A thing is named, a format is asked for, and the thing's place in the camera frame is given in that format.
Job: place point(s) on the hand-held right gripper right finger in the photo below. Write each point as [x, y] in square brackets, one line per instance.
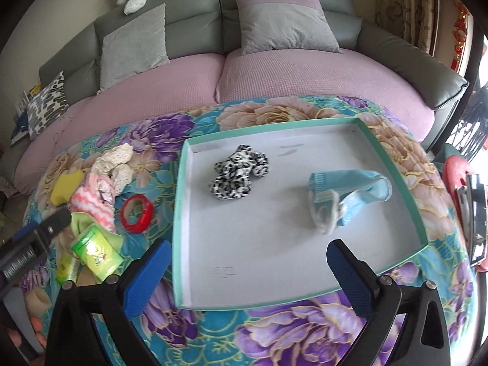
[350, 278]

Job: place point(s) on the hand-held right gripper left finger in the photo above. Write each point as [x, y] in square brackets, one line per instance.
[146, 274]

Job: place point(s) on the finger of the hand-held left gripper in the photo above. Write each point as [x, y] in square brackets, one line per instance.
[57, 221]

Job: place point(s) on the light green cloth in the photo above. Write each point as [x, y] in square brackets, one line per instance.
[82, 223]

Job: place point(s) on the pink white fuzzy sock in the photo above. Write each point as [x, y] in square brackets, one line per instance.
[89, 202]

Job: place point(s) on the green packet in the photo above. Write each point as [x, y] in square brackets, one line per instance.
[95, 253]

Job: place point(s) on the pink patterned cloth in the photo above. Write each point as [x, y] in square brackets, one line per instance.
[106, 190]

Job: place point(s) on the teal shallow box tray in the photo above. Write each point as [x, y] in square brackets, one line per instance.
[267, 244]

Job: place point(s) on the red tape roll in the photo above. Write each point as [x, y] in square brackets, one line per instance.
[127, 221]

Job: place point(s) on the floral blanket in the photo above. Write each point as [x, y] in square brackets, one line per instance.
[305, 335]

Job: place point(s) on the cream dotted cloth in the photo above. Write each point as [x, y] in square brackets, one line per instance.
[118, 160]

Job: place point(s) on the light blue sock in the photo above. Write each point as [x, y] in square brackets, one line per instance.
[362, 190]

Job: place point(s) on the black white patterned pillow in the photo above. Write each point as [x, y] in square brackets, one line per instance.
[47, 105]

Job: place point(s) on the white and yellow boxes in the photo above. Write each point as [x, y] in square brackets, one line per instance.
[32, 92]

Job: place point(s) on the leopard print scrunchie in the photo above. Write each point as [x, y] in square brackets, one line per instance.
[236, 171]

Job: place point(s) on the black chrome metal object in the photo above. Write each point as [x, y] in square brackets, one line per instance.
[474, 217]

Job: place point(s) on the pink sofa cover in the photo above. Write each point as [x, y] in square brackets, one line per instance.
[160, 80]

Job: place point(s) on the plain grey pillow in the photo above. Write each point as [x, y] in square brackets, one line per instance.
[133, 45]

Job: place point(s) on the grey leather sofa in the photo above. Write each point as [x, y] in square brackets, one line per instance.
[194, 11]

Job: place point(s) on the grey and pink pillow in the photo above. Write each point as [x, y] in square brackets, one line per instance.
[286, 26]

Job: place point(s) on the red hanging decoration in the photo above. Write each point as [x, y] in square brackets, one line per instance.
[460, 34]

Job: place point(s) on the patterned beige curtain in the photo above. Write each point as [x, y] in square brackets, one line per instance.
[404, 7]

